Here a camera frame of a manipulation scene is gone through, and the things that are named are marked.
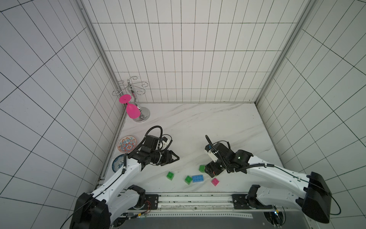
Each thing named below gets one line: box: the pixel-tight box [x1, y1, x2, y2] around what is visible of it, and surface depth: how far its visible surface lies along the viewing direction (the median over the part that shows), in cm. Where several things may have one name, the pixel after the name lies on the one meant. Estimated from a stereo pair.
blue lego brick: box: [192, 174, 204, 183], surface depth 81 cm
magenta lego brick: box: [211, 177, 220, 187], surface depth 80 cm
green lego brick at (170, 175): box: [166, 171, 174, 181], surface depth 81 cm
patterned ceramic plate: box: [117, 135, 138, 154], surface depth 95 cm
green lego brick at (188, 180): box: [184, 175, 193, 186], surface depth 79 cm
